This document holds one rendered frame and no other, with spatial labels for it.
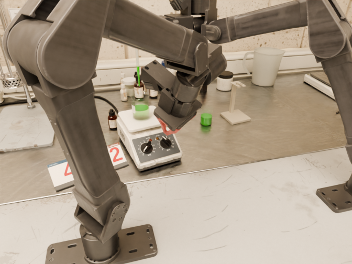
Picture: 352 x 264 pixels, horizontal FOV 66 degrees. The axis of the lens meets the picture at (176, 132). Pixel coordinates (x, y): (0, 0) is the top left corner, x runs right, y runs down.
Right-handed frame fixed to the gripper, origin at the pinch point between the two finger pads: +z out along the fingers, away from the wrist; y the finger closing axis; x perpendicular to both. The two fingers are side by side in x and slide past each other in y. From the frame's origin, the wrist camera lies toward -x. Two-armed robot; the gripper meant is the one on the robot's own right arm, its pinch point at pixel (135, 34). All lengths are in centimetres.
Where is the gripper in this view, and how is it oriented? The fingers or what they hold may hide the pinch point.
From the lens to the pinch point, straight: 71.3
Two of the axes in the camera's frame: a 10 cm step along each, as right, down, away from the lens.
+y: 4.4, 4.5, -7.8
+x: 0.1, 8.6, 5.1
